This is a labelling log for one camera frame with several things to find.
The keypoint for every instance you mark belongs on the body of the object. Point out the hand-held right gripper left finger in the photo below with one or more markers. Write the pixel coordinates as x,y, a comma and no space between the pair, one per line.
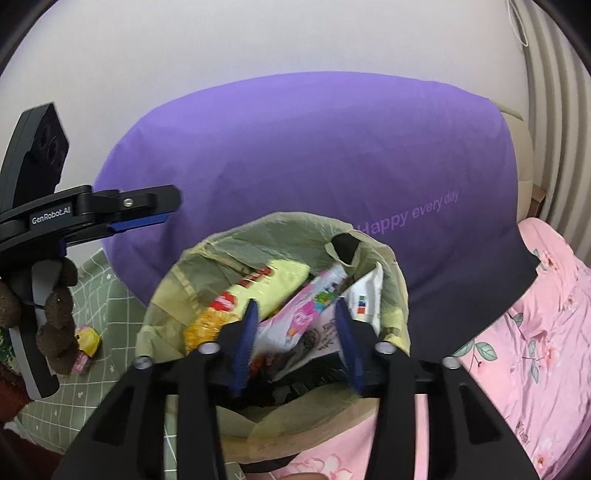
242,350

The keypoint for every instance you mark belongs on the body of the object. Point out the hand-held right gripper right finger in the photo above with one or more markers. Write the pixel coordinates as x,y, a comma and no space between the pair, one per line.
348,346

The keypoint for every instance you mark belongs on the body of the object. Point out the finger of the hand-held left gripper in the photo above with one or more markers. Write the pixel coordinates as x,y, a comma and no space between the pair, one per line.
138,201

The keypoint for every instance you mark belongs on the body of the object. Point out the pink cartoon wrapper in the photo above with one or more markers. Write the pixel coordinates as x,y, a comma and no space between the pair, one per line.
295,318

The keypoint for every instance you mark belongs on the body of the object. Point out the yellow-green plastic bag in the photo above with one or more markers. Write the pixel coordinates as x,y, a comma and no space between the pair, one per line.
221,249

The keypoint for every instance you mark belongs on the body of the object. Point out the person's left hand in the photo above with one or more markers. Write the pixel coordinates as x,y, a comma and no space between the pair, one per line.
55,341

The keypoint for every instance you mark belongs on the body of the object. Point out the black printed white wrapper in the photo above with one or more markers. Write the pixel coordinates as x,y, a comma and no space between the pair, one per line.
318,339

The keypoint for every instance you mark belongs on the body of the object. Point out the white packet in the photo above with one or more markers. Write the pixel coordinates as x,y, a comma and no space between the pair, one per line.
367,295

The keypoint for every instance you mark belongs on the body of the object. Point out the pale yellow chip packet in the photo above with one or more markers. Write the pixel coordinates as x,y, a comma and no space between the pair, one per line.
272,279

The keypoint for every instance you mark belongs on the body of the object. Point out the green checked blanket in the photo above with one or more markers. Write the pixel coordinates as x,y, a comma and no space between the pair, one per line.
111,323

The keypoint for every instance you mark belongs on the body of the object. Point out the small yellow pink wrapper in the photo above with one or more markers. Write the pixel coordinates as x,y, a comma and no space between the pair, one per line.
87,341

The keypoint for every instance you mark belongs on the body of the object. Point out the purple pillow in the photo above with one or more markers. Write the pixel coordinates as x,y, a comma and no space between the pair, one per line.
300,161

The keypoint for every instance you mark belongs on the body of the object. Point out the pink floral bedsheet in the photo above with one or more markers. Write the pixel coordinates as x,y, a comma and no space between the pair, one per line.
531,369

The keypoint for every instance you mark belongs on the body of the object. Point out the brown cardboard box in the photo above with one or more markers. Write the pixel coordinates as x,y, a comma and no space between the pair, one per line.
538,201

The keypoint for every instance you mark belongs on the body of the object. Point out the beige pleated curtain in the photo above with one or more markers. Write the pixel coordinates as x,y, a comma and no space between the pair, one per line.
558,115

